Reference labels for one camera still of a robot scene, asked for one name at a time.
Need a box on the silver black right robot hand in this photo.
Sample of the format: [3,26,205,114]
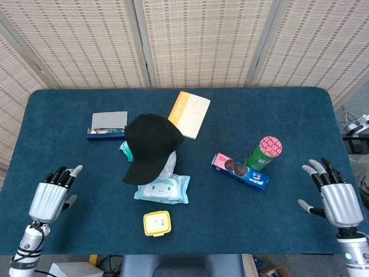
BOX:
[298,158,364,227]

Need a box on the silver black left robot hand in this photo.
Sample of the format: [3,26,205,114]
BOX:
[28,164,84,223]

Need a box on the black baseball cap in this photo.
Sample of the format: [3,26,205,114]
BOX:
[122,113,186,186]

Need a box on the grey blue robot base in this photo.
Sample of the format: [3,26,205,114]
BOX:
[119,253,244,277]

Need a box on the white foam mannequin head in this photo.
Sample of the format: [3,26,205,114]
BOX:
[157,151,177,177]

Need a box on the black flat box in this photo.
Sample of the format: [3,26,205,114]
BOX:
[342,137,369,155]

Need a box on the white box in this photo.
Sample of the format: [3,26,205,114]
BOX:
[47,261,104,277]

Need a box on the white power strip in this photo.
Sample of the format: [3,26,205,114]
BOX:
[345,114,369,135]

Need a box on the green chips can pink lid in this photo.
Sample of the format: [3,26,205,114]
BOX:
[244,136,283,171]

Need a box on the teal tissue pack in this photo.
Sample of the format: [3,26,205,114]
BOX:
[119,141,135,161]

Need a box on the brown cardboard box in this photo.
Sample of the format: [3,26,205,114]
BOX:
[258,264,291,277]

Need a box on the blue cookie box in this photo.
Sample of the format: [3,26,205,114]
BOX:
[212,152,270,193]

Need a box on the blue glasses case grey lid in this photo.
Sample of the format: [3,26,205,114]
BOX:
[86,111,129,142]

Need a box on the yellow lidded green container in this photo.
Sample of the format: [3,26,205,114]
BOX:
[143,210,172,238]

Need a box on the blue carpet table cover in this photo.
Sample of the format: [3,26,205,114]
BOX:
[0,87,366,256]

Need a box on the light blue wet wipes pack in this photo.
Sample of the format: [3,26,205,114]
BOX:
[133,173,191,205]

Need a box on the yellow and cream notebook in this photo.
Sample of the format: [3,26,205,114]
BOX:
[168,91,212,140]

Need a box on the woven bamboo folding screen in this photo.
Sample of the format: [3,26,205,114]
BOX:
[0,0,369,188]

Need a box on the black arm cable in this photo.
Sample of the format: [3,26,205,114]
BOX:
[16,222,46,259]

